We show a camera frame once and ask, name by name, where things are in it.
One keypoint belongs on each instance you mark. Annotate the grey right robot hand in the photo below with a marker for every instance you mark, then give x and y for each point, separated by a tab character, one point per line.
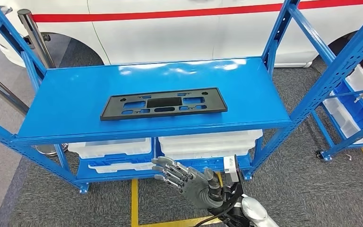
194	185

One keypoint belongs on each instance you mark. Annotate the black plastic license plate bracket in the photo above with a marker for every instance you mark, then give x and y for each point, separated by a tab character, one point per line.
112	109

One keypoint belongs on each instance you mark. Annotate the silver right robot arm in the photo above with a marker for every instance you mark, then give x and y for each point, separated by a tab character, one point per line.
256	213

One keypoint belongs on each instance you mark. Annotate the blue metal shelf rack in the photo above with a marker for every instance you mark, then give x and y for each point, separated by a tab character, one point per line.
75	103

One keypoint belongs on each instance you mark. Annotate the blue wheeled shelf rack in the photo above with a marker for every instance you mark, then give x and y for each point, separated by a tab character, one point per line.
341	147

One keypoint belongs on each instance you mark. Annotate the blue plastic bin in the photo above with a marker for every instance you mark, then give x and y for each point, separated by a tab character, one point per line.
355	108
115	159

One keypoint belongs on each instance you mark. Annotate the white car with red stripe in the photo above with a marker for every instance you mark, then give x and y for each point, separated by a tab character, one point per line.
169	34

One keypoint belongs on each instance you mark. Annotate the chrome metal bar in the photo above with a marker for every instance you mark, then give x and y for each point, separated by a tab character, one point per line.
3	91

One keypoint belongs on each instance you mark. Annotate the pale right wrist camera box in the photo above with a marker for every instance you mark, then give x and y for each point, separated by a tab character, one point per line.
230	167

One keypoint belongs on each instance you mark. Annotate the chrome stanchion post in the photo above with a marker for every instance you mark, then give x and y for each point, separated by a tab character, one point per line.
36	37

